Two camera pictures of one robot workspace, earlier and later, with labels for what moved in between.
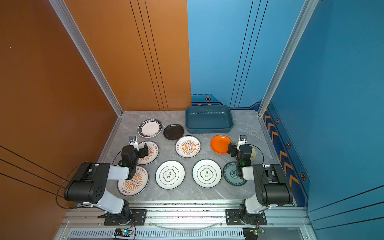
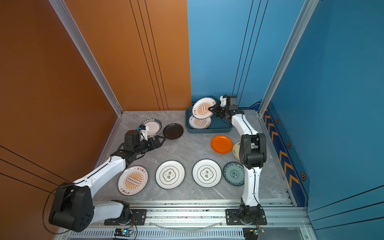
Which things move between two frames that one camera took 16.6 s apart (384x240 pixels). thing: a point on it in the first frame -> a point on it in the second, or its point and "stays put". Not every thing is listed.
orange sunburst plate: x=188 y=146 -> x=198 y=123
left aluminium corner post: x=66 y=19 stays put
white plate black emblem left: x=170 y=174 stays put
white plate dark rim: x=149 y=128 stays put
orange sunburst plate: x=153 y=150 -> x=200 y=109
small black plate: x=173 y=131 stays put
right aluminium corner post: x=306 y=14 stays put
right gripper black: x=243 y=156 -> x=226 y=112
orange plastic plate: x=220 y=144 stays put
